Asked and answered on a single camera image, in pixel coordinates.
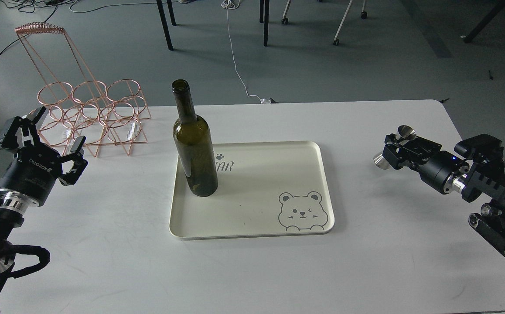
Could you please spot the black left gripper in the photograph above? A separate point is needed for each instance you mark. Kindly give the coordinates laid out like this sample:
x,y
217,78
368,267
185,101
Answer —
x,y
34,169

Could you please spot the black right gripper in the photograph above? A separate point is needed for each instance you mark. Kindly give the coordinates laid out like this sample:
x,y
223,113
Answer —
x,y
439,172

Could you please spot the silver metal jigger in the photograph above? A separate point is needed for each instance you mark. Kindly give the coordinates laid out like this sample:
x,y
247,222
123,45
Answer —
x,y
391,157

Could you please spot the dark green wine bottle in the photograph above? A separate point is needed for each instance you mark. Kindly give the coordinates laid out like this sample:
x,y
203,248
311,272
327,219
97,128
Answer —
x,y
192,138

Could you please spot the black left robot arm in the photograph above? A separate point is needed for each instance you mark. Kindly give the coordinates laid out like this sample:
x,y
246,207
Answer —
x,y
19,260

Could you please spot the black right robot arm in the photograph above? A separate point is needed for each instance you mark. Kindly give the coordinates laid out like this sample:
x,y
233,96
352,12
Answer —
x,y
476,168

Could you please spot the cream bear tray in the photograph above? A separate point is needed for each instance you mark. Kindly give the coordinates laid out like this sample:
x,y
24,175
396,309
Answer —
x,y
264,189

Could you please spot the dark table leg far right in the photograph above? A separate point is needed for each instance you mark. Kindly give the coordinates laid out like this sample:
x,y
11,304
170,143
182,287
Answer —
x,y
484,22

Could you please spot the white chair base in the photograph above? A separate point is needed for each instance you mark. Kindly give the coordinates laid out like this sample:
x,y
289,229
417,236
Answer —
x,y
331,23

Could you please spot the black table leg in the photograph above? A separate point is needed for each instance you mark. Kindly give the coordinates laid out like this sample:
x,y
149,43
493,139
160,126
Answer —
x,y
166,13
264,9

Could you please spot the black table leg right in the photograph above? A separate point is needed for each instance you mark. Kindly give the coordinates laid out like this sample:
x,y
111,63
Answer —
x,y
264,9

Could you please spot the copper wire bottle rack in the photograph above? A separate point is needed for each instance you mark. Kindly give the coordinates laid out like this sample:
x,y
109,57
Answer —
x,y
80,104

